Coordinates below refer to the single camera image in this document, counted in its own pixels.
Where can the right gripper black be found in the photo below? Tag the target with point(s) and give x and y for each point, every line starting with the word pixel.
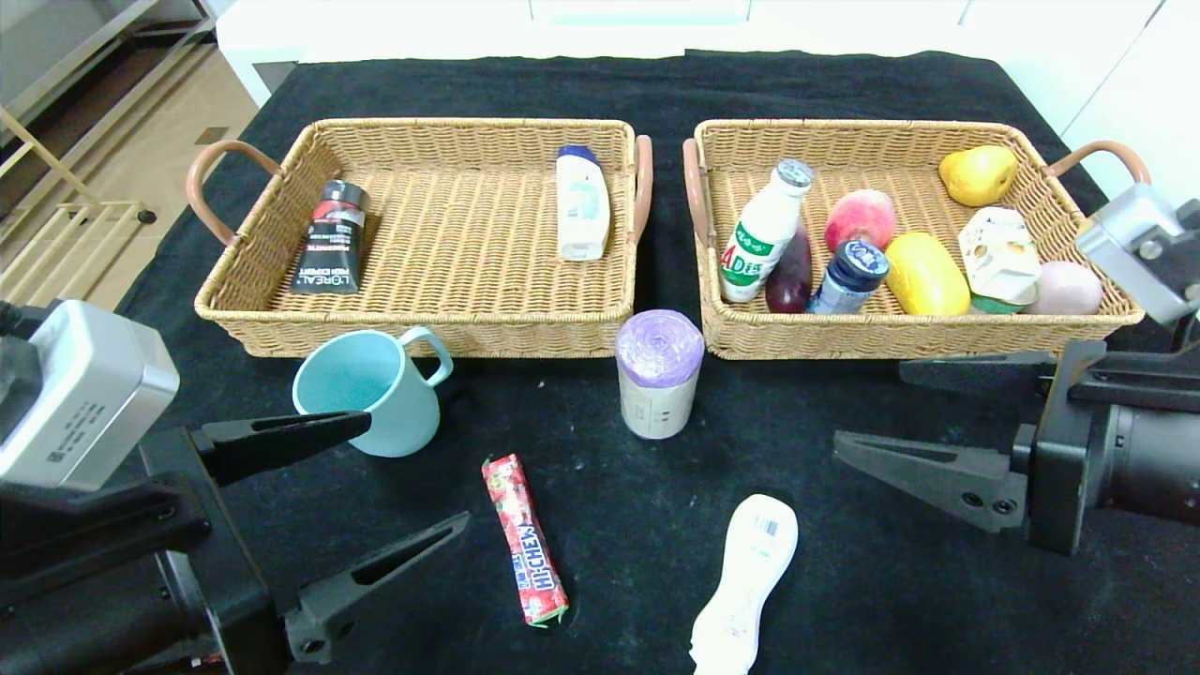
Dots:
pixel 1062 450

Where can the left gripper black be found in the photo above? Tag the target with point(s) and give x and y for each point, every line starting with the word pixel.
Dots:
pixel 217 553

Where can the teal plastic mug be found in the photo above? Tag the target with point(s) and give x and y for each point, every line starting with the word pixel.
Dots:
pixel 408 441

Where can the white yellow drink carton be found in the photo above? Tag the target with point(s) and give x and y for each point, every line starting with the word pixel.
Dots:
pixel 998 248

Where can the dark blue lidded jar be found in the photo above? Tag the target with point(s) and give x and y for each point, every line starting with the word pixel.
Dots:
pixel 848 272

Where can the white AD milk bottle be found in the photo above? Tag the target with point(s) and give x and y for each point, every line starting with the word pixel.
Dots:
pixel 755 253

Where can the green tin can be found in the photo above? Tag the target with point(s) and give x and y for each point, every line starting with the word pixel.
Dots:
pixel 1003 306

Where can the yellow mango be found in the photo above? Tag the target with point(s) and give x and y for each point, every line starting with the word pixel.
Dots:
pixel 928 277

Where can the pale pink potato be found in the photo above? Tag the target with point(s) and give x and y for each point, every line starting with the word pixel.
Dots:
pixel 1069 289

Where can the purple eggplant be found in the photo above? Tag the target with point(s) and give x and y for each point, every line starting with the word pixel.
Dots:
pixel 787 286

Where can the red Hi-Chew candy pack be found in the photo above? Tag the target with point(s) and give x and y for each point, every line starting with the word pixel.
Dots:
pixel 530 553

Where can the red peach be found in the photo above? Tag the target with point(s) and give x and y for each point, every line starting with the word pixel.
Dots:
pixel 862 216

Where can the yellow pear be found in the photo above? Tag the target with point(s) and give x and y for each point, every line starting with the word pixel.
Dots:
pixel 977 176

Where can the white flat bottle with barcode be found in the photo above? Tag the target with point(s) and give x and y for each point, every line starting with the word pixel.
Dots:
pixel 745 581

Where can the black cosmetic tube red band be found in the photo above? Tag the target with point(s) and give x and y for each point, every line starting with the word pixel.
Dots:
pixel 330 251

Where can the purple trash bag roll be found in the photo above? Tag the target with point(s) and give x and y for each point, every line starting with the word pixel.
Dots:
pixel 656 403

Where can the white shampoo bottle blue cap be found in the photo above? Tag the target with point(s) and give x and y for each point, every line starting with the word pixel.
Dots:
pixel 581 214

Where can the black tablecloth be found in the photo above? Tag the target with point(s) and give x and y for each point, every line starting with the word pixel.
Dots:
pixel 600 94

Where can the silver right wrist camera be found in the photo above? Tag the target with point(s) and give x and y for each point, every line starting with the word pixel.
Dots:
pixel 1139 248

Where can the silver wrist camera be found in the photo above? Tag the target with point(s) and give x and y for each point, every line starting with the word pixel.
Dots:
pixel 84 398
pixel 1139 248

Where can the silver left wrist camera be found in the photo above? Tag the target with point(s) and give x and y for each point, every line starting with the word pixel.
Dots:
pixel 84 398

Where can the grey metal shelf frame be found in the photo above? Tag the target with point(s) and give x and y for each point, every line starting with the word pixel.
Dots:
pixel 141 28

